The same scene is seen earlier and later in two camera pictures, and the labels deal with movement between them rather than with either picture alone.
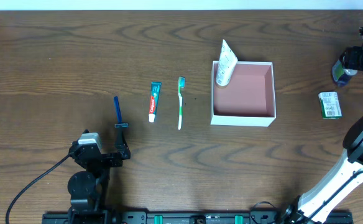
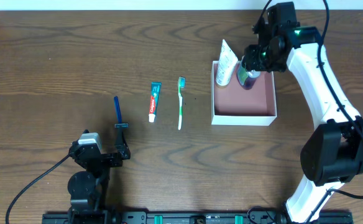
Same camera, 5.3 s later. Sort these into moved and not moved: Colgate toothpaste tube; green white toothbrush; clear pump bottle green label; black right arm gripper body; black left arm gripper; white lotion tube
Moved: black right arm gripper body; clear pump bottle green label
Not moved: Colgate toothpaste tube; white lotion tube; green white toothbrush; black left arm gripper
